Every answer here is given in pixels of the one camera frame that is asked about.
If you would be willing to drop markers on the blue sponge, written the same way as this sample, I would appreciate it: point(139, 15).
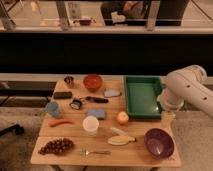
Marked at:
point(98, 113)

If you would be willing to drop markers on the small metal cup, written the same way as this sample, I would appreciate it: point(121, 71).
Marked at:
point(69, 80)

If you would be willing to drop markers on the orange red bowl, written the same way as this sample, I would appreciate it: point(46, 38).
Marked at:
point(92, 82)

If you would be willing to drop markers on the seated person in background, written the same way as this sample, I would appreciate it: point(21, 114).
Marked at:
point(129, 9)

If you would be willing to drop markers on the red bowl in background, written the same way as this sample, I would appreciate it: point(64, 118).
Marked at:
point(85, 22)

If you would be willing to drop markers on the silver fork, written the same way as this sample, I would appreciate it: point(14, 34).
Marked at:
point(86, 152)

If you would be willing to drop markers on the white plastic cup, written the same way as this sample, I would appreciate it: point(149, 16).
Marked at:
point(90, 125)

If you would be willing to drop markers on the green plastic tray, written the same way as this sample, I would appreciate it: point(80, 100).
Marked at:
point(141, 94)

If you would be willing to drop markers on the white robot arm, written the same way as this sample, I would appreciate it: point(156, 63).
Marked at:
point(185, 85)

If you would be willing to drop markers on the blue cup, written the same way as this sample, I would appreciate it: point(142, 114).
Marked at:
point(53, 109)

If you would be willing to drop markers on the black rectangular block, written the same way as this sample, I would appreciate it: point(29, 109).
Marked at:
point(62, 95)

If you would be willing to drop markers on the dark grape bunch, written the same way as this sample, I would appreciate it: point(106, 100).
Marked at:
point(57, 146)

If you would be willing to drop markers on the yellow banana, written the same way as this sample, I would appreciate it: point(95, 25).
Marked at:
point(120, 140)

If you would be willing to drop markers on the orange carrot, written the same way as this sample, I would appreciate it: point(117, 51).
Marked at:
point(55, 123)

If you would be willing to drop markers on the black tape measure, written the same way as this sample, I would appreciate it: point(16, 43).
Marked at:
point(76, 104)

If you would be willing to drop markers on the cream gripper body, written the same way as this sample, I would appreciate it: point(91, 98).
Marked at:
point(167, 118)

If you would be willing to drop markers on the black handled knife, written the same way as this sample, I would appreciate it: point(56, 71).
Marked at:
point(96, 99)

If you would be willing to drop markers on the purple bowl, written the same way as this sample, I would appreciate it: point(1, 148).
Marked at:
point(159, 143)

